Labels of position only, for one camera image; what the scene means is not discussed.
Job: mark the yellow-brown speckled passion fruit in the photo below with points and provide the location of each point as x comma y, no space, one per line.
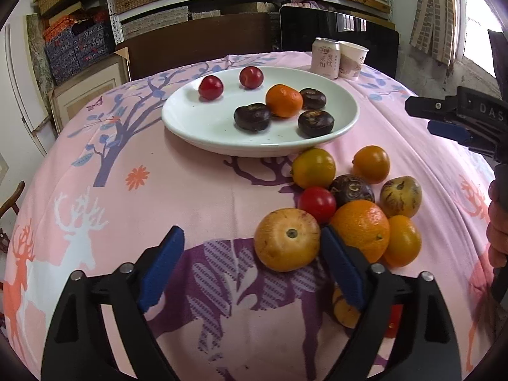
401,196

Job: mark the pink deer-print tablecloth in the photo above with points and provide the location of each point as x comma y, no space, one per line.
116,181

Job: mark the blue patterned boxes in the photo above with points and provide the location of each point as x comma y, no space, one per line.
68,54

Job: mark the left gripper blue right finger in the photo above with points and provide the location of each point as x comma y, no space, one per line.
347,266

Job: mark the large yellow-orange fruit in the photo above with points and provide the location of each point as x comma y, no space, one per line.
287,239

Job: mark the wooden chair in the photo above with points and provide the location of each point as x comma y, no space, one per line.
9,211

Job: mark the dark purple passion fruit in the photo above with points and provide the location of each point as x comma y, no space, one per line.
315,123

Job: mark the pink drink can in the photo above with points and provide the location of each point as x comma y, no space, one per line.
325,58

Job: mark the large orange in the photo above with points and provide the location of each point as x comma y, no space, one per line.
362,225

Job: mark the dark brown board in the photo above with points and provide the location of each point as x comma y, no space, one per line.
196,41

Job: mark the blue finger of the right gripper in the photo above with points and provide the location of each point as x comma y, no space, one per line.
450,131

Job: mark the white oval plate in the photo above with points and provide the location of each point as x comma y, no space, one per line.
210,125

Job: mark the person's right hand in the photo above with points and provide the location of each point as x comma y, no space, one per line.
497,230

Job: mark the dark speckled passion fruit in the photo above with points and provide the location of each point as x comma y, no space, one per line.
347,188

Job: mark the small orange tangerine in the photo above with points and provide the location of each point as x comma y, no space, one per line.
372,164

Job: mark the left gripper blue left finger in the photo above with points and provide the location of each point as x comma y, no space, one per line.
156,265

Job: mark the black panel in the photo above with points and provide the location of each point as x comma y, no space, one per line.
300,27

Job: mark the small yellow fruit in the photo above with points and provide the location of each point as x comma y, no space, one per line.
346,314

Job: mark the framed picture on floor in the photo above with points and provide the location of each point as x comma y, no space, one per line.
73,95

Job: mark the red tomato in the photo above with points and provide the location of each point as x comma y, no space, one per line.
318,202

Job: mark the red plum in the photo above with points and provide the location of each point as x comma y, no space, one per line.
251,77
210,88

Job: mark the white paper cup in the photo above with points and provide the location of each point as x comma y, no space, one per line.
352,58

